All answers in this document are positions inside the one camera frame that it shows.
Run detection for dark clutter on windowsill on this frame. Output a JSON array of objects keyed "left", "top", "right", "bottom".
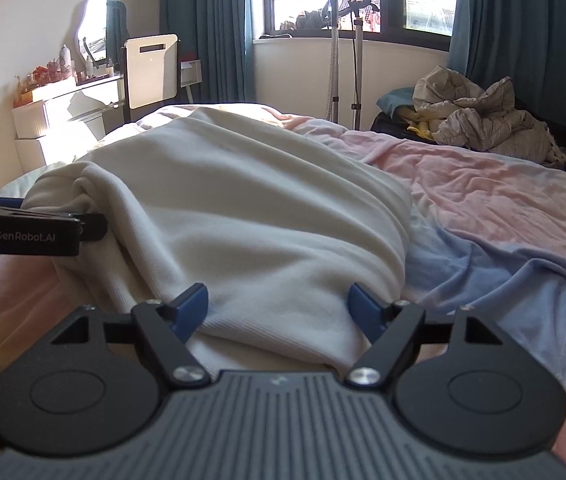
[{"left": 275, "top": 10, "right": 331, "bottom": 36}]

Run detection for teal curtain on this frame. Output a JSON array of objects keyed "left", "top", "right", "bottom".
[
  {"left": 159, "top": 0, "right": 275, "bottom": 106},
  {"left": 447, "top": 0, "right": 566, "bottom": 111}
]

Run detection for garment steamer stand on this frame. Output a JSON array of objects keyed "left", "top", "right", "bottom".
[{"left": 317, "top": 0, "right": 383, "bottom": 131}]

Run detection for group of toiletries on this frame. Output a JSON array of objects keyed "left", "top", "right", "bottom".
[{"left": 13, "top": 45, "right": 124, "bottom": 98}]

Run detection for wavy mirror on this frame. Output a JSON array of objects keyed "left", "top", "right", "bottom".
[{"left": 74, "top": 0, "right": 110, "bottom": 61}]

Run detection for white dresser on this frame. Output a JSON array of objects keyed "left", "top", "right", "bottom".
[{"left": 12, "top": 76, "right": 126, "bottom": 173}]

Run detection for yellow soft item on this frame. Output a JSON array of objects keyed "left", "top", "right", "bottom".
[{"left": 405, "top": 109, "right": 436, "bottom": 140}]

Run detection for crumpled grey quilt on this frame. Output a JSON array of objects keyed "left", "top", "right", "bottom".
[{"left": 412, "top": 65, "right": 566, "bottom": 161}]

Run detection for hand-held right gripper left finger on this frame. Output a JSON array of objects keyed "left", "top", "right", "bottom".
[{"left": 48, "top": 284, "right": 211, "bottom": 390}]

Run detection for teal pillow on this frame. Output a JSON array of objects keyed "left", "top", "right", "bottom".
[{"left": 377, "top": 86, "right": 418, "bottom": 117}]

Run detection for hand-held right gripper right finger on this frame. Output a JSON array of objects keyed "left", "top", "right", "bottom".
[{"left": 345, "top": 282, "right": 506, "bottom": 388}]

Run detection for dark hanging cloth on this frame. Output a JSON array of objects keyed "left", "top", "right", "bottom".
[{"left": 106, "top": 0, "right": 129, "bottom": 68}]

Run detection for pink and blue bed blanket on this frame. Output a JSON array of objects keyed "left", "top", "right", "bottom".
[{"left": 0, "top": 102, "right": 566, "bottom": 476}]

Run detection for white ribbed pants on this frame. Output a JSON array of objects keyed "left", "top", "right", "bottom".
[{"left": 22, "top": 107, "right": 414, "bottom": 376}]

